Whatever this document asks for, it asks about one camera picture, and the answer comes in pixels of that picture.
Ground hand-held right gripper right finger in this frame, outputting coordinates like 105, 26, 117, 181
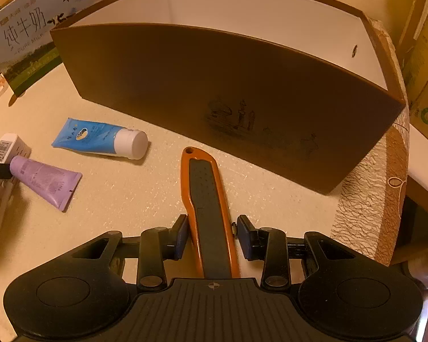
237, 215, 389, 290

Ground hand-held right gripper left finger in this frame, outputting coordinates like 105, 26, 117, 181
32, 214, 189, 291

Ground purple tube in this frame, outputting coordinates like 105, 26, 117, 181
9, 155, 83, 212

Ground orange utility knife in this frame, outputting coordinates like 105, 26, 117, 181
180, 147, 241, 279

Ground brown cardboard box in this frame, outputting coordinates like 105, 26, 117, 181
50, 0, 407, 196

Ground white charger package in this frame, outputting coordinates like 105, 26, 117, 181
0, 133, 32, 250

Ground beige tablecloth with lace edge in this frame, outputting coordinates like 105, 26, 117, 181
0, 18, 411, 268

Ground blue tube with white cap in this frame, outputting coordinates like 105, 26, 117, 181
52, 117, 148, 160

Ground blue milk carton box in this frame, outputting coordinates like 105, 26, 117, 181
0, 0, 105, 97

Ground large cardboard box green symbols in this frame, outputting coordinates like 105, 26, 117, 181
396, 0, 428, 143

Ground wooden furniture frame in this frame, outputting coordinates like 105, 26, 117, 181
390, 178, 428, 275

